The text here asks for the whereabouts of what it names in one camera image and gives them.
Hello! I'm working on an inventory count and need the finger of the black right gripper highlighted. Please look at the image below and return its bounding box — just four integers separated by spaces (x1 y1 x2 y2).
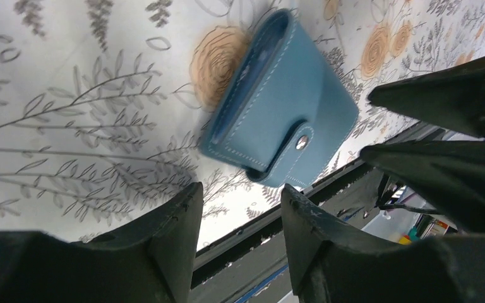
367 56 485 138
360 141 485 233

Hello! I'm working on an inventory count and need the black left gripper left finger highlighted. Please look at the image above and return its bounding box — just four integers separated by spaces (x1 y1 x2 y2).
0 182 203 302

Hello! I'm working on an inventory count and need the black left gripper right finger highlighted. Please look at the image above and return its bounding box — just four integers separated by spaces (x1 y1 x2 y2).
281 185 485 302

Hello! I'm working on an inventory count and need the blue leather card holder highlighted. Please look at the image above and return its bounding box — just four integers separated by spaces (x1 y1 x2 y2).
200 9 359 188

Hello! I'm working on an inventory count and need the floral patterned table mat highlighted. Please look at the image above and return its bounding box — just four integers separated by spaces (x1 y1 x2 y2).
0 1 485 248

